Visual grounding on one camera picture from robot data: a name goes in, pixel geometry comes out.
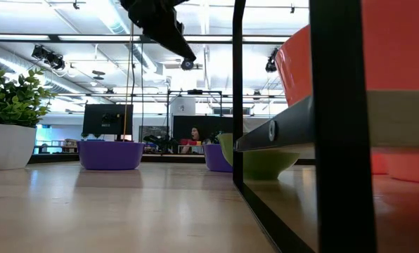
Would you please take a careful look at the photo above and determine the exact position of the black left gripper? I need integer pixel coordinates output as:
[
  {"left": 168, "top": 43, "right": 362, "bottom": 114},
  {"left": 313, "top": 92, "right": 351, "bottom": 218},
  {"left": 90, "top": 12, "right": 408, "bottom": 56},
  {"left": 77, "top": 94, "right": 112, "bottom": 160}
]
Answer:
[{"left": 120, "top": 0, "right": 198, "bottom": 61}]

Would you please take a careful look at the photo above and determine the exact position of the blue plastic mini bowl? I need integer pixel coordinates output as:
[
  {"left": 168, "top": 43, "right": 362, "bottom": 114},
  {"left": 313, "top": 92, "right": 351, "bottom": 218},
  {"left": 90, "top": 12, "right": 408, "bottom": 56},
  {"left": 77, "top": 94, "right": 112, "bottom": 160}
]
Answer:
[
  {"left": 76, "top": 140, "right": 146, "bottom": 171},
  {"left": 202, "top": 143, "right": 233, "bottom": 173}
]

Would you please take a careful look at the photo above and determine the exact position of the green plastic mini bowl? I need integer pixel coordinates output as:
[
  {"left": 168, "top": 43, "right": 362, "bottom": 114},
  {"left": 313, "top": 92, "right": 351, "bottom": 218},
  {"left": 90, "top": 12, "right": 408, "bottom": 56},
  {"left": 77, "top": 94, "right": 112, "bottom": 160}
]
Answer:
[{"left": 217, "top": 132, "right": 301, "bottom": 181}]

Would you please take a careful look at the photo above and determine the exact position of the orange plastic mini bowl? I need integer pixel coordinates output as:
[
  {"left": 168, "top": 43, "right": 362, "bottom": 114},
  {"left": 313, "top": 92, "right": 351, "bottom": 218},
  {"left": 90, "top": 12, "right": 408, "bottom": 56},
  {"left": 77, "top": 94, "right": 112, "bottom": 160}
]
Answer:
[
  {"left": 275, "top": 0, "right": 419, "bottom": 106},
  {"left": 370, "top": 147, "right": 419, "bottom": 184}
]

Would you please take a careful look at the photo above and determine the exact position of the white background box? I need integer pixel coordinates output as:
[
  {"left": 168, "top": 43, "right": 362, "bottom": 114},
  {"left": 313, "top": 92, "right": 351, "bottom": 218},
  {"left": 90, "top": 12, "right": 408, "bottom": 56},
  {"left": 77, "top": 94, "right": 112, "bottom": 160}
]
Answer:
[{"left": 170, "top": 97, "right": 196, "bottom": 117}]

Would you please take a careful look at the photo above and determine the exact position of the black background panel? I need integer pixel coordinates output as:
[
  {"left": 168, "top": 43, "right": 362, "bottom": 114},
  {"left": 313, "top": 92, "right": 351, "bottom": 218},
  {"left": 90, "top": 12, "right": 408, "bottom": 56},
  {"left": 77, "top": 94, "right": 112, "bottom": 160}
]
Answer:
[{"left": 172, "top": 115, "right": 234, "bottom": 141}]

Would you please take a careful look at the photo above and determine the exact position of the person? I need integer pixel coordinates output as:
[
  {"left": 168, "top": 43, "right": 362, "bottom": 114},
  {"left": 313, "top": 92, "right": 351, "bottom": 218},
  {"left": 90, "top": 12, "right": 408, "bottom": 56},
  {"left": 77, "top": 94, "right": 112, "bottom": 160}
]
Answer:
[{"left": 181, "top": 126, "right": 203, "bottom": 155}]

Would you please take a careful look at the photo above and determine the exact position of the black computer monitor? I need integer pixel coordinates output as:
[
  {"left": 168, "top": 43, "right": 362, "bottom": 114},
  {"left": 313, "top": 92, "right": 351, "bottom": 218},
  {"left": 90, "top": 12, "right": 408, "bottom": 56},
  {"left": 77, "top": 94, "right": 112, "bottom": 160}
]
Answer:
[{"left": 82, "top": 103, "right": 134, "bottom": 141}]

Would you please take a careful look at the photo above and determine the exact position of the background storage shelf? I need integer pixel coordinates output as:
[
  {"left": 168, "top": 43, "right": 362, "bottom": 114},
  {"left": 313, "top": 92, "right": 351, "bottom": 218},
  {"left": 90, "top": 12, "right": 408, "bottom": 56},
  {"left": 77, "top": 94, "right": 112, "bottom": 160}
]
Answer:
[{"left": 35, "top": 138, "right": 79, "bottom": 155}]

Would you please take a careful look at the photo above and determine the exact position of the green artificial plant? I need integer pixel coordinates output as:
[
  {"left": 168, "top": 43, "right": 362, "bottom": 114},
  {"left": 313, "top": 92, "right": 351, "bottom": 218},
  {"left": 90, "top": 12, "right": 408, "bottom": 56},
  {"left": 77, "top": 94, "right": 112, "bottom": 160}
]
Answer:
[{"left": 0, "top": 58, "right": 56, "bottom": 128}]

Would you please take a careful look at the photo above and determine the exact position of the white plant pot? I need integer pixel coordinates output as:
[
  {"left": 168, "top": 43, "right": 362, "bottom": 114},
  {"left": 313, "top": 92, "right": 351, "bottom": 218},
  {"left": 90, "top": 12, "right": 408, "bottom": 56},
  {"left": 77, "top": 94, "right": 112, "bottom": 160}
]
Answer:
[{"left": 0, "top": 122, "right": 37, "bottom": 171}]

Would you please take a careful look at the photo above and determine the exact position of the wooden rack shelf board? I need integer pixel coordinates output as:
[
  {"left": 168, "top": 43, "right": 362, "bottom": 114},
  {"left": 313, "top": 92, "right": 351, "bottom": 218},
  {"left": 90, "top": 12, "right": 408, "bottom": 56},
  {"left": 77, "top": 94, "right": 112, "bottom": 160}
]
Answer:
[{"left": 366, "top": 90, "right": 419, "bottom": 148}]

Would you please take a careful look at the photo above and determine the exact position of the black hanging cable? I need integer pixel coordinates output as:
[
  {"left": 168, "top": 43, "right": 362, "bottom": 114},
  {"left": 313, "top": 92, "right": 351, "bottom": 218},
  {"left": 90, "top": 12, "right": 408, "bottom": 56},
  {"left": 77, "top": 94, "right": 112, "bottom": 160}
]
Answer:
[{"left": 138, "top": 41, "right": 146, "bottom": 143}]

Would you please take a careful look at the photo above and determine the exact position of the black background rig frame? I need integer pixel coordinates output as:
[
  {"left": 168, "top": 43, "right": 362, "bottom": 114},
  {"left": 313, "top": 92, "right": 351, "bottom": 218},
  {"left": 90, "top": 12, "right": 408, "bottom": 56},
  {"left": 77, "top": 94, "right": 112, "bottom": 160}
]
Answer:
[{"left": 166, "top": 89, "right": 224, "bottom": 155}]

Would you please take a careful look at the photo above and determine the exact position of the black overhead frame beam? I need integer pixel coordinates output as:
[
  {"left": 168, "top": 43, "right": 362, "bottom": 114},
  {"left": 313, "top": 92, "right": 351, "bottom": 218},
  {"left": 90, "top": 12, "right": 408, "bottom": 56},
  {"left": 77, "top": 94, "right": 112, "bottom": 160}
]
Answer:
[{"left": 0, "top": 33, "right": 291, "bottom": 45}]

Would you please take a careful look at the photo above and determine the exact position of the black table edge rail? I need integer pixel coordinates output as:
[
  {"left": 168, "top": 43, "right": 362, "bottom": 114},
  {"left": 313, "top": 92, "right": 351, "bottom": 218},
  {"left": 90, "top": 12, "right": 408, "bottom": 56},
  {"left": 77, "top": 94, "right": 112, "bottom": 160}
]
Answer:
[{"left": 28, "top": 153, "right": 233, "bottom": 164}]

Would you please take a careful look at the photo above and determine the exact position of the black overhead camera cluster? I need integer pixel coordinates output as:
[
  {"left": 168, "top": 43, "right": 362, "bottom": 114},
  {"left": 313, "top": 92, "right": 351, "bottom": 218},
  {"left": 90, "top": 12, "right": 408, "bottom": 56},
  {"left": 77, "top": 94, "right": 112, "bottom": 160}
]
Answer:
[{"left": 31, "top": 44, "right": 66, "bottom": 70}]

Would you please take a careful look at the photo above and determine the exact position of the black metal rack frame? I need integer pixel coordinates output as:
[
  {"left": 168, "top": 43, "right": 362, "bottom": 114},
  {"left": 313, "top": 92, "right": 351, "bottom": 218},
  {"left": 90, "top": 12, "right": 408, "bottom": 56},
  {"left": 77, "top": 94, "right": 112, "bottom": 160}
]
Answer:
[{"left": 232, "top": 0, "right": 378, "bottom": 253}]

